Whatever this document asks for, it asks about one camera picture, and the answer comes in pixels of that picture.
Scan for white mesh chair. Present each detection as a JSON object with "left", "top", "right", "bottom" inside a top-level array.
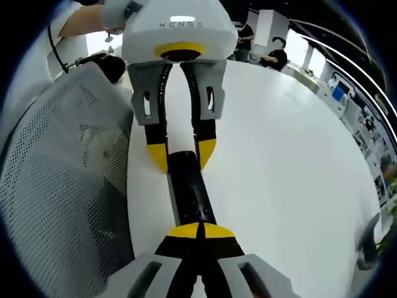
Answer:
[{"left": 0, "top": 61, "right": 136, "bottom": 298}]

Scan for black and grey headset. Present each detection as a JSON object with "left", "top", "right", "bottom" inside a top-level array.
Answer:
[{"left": 355, "top": 212, "right": 381, "bottom": 271}]

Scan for black remote control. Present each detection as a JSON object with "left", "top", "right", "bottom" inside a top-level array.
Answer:
[{"left": 167, "top": 150, "right": 217, "bottom": 227}]

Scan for black cable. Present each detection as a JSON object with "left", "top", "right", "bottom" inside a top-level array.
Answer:
[{"left": 47, "top": 24, "right": 79, "bottom": 75}]

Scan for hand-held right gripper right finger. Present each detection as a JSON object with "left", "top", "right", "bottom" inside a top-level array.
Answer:
[{"left": 200, "top": 222, "right": 302, "bottom": 298}]

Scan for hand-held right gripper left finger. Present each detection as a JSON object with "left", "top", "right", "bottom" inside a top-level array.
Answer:
[{"left": 104, "top": 222, "right": 203, "bottom": 298}]

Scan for person's white shirt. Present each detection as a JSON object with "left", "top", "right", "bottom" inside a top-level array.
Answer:
[{"left": 0, "top": 27, "right": 91, "bottom": 106}]

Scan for person's left hand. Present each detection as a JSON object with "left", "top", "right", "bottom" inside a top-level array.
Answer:
[{"left": 101, "top": 0, "right": 144, "bottom": 31}]

